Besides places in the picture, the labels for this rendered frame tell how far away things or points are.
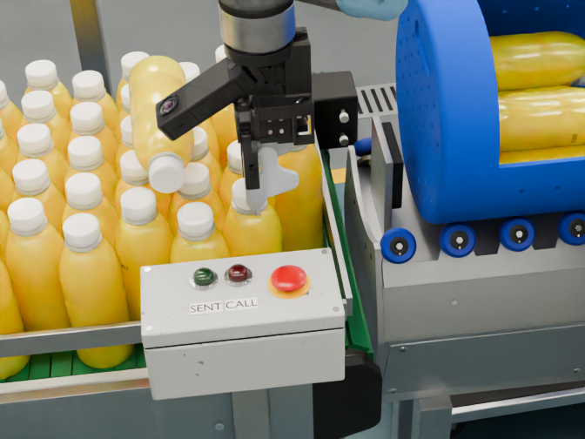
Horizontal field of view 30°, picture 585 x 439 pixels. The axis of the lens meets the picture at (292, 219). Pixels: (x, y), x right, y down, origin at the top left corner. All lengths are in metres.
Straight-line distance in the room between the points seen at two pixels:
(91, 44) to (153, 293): 0.64
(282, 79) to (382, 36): 2.47
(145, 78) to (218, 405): 0.40
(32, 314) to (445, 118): 0.52
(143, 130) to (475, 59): 0.38
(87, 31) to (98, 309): 0.54
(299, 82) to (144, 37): 2.55
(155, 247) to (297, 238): 0.22
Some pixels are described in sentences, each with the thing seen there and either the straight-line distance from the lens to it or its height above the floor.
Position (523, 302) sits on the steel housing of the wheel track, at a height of 0.87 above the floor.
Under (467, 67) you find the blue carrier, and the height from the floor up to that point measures 1.20.
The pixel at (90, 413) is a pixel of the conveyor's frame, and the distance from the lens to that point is 1.33.
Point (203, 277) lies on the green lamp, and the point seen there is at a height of 1.11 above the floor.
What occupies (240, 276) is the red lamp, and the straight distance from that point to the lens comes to 1.10.
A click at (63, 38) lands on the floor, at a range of 3.71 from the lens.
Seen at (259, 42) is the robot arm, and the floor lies 1.31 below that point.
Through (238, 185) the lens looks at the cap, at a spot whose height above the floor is 1.10.
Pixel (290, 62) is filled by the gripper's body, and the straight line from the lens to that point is 1.11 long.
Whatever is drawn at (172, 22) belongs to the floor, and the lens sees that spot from 3.72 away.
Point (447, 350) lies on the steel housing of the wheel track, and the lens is 1.48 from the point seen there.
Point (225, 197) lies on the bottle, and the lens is 1.30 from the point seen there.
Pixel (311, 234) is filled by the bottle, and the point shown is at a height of 0.95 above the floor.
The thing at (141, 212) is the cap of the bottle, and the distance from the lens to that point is 1.22.
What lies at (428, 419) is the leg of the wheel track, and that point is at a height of 0.61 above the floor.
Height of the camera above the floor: 1.87
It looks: 41 degrees down
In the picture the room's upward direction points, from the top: 2 degrees counter-clockwise
